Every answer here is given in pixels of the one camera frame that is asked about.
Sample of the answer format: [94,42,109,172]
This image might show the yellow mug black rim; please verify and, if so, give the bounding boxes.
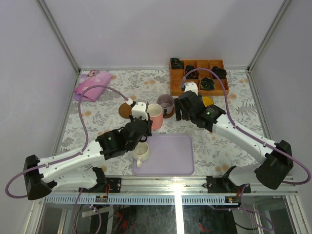
[202,97,214,107]

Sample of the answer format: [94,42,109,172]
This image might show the dark grooved wooden coaster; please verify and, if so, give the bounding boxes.
[163,110,175,119]

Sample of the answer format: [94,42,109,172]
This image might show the purple glass mug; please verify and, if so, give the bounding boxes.
[157,94,174,117]

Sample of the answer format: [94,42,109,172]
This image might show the cream white mug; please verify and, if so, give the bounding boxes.
[133,142,150,168]

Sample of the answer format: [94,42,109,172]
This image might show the cream mug pink handle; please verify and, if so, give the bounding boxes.
[147,104,163,130]

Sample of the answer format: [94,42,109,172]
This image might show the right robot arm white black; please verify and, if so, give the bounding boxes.
[174,91,293,193]

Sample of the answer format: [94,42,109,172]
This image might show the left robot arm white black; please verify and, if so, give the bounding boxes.
[24,116,152,200]

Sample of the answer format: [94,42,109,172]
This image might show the rolled dark sock front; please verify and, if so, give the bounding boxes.
[199,77,215,91]

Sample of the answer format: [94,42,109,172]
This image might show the rolled dark sock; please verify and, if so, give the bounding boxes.
[212,66,227,79]
[170,58,184,70]
[184,65,200,80]
[199,77,215,91]

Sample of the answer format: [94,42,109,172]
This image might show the orange wooden compartment box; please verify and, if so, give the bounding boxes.
[169,59,230,96]

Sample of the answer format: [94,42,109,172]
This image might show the rolled dark sock middle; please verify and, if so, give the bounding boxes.
[184,65,200,80]

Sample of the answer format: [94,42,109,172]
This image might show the rolled dark sock far left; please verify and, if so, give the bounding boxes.
[170,58,184,70]

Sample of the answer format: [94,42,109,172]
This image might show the rolled dark sock right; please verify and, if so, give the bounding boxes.
[212,66,227,79]

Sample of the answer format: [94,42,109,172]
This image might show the lavender serving tray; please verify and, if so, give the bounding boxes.
[133,134,195,176]

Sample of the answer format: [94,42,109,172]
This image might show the pink folded cloth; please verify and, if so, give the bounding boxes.
[74,70,113,102]

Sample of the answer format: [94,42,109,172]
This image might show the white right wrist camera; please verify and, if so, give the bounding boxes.
[184,82,198,95]

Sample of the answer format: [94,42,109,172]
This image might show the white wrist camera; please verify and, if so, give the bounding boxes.
[131,99,149,120]
[184,82,198,95]

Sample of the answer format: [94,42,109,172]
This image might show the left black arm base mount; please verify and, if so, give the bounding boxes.
[80,177,122,194]

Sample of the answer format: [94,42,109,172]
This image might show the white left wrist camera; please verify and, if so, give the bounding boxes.
[131,99,149,120]

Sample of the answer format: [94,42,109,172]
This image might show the aluminium front rail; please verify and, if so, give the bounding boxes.
[36,175,299,195]

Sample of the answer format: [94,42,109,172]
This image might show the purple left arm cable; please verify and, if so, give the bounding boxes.
[5,85,134,234]

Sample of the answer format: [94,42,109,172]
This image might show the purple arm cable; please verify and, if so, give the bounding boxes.
[5,85,134,234]
[180,68,312,231]

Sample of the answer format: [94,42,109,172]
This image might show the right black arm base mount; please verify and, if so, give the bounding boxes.
[201,166,243,197]

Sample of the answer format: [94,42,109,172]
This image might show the blue slotted cable duct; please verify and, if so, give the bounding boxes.
[45,195,226,205]

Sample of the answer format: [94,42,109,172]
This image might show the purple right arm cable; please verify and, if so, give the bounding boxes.
[180,68,312,231]

